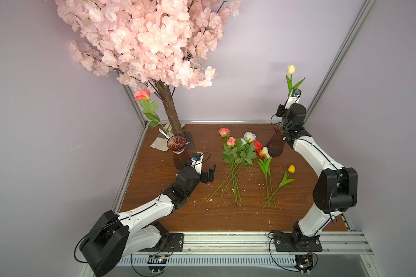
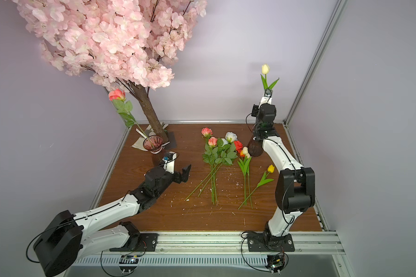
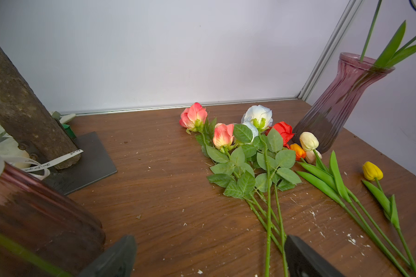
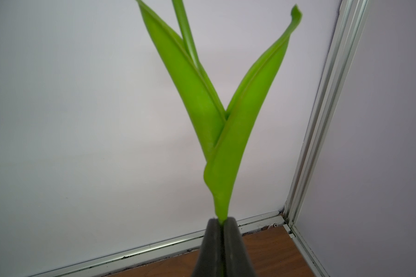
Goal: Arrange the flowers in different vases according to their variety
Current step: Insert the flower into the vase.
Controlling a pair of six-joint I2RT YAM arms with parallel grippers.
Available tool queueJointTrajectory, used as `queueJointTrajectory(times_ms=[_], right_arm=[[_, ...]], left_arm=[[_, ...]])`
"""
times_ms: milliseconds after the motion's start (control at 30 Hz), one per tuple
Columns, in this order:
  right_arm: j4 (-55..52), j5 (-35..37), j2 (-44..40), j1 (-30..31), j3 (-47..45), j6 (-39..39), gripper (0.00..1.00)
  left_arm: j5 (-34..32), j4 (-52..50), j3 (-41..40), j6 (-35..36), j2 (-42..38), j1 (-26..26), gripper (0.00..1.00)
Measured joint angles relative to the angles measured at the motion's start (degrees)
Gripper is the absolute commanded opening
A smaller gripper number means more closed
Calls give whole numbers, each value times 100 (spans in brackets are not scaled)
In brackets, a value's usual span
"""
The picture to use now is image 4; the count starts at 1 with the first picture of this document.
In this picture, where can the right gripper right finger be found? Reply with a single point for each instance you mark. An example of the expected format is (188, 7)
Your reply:
(237, 262)

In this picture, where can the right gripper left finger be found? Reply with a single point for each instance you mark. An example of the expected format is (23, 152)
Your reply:
(210, 262)

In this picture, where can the white tulip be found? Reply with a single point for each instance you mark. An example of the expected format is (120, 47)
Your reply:
(222, 131)

